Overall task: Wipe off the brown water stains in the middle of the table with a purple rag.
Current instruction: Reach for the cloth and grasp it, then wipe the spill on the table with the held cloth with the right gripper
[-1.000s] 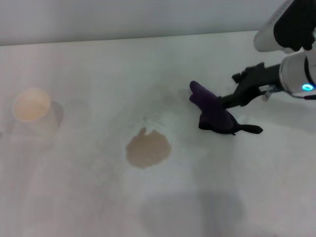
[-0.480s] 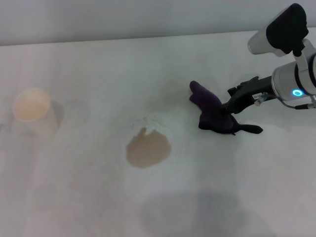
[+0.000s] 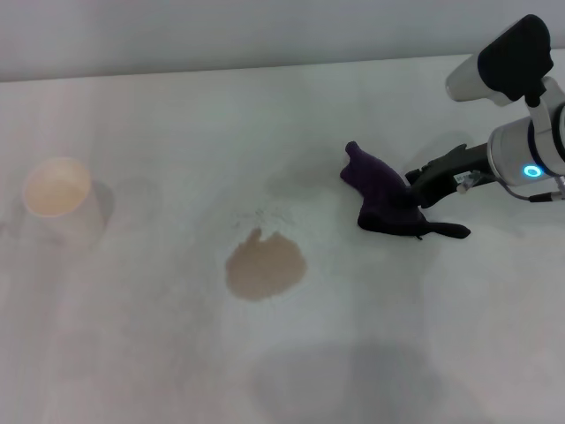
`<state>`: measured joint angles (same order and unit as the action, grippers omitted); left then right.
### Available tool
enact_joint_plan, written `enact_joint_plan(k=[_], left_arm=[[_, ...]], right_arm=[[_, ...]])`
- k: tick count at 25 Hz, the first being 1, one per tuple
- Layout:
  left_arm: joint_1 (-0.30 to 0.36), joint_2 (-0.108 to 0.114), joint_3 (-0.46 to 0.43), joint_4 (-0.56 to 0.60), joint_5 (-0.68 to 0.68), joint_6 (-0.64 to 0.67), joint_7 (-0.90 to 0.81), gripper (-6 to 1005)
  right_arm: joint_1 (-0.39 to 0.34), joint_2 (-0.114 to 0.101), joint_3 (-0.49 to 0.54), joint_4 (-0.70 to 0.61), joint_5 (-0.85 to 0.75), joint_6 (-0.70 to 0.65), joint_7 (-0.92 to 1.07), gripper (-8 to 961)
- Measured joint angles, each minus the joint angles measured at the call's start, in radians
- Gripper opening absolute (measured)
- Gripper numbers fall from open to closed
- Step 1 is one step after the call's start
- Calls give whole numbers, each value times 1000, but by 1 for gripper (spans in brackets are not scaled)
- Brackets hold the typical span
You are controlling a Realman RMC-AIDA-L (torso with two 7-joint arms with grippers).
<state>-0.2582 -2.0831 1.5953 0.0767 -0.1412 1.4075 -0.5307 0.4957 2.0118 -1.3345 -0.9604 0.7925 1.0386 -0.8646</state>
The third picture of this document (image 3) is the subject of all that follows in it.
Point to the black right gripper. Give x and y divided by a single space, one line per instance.
459 168

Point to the purple rag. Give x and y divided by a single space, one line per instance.
379 190

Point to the white paper cup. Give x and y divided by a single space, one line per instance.
57 190

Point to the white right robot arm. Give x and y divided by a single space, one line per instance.
516 57

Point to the brown water stain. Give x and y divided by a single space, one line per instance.
265 269

